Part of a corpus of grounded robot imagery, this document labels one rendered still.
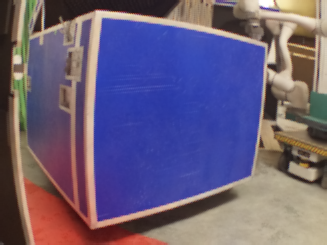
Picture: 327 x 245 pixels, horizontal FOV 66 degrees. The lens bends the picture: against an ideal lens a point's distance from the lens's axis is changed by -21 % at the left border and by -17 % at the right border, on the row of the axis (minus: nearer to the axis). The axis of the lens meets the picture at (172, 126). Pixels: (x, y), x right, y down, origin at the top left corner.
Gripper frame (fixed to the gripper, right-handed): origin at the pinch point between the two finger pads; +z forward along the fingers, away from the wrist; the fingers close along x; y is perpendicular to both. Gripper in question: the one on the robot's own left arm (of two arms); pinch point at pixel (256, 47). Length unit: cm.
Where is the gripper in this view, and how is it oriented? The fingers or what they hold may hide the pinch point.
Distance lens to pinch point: 172.3
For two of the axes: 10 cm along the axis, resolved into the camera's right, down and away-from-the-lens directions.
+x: 7.6, -0.8, 6.4
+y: 6.5, 0.4, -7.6
